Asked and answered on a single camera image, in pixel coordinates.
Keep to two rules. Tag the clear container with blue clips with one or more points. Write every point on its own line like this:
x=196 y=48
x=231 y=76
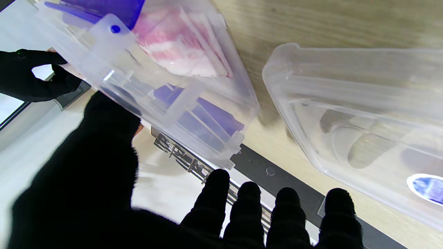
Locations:
x=193 y=114

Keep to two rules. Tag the pink bacon slice stack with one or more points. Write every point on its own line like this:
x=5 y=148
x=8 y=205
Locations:
x=173 y=45

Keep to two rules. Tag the clear lid with blue label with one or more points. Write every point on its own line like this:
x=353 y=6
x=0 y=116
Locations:
x=346 y=103

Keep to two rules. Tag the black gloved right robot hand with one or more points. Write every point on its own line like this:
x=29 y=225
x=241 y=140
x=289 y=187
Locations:
x=17 y=79

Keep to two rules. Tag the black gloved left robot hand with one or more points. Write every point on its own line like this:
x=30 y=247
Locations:
x=86 y=193

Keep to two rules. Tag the printed kitchen backdrop cloth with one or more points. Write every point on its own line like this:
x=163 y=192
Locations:
x=162 y=186

